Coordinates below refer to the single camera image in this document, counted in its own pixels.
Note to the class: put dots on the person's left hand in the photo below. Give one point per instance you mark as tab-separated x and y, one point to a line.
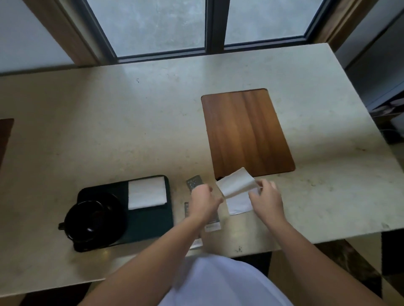
202	205

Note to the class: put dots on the person's right hand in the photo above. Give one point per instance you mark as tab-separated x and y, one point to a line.
268	206

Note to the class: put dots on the person's left thumb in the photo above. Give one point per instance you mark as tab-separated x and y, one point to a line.
216	200

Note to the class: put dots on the person's right thumb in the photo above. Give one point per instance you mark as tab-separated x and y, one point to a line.
254	197

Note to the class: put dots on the white paper napkin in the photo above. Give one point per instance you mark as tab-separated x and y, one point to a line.
235	184

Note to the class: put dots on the person's right forearm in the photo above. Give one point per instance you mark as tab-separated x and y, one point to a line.
315	264

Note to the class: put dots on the person's left forearm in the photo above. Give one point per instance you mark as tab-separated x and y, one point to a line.
148	264

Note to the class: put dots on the grey packet with white label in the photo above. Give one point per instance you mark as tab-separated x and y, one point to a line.
213	224

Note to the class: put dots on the small grey sachet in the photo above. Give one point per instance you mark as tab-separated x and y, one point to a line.
194	182

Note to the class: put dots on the white paper slip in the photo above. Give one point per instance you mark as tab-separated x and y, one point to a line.
196	243

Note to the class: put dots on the wooden placemat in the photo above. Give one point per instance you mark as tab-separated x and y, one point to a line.
247	132

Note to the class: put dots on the white folded towel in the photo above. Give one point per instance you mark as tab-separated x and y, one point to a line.
146	193

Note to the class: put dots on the dark green tray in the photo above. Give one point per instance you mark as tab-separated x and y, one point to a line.
148	220

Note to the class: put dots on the white shirt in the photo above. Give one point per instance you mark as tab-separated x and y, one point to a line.
221	283

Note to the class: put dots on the black cup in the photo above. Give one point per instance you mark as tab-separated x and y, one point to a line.
90	219

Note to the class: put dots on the wooden window trim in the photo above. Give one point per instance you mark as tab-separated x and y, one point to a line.
342	22
60	31

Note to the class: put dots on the dark window frame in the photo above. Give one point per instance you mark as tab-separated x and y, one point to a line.
216	25

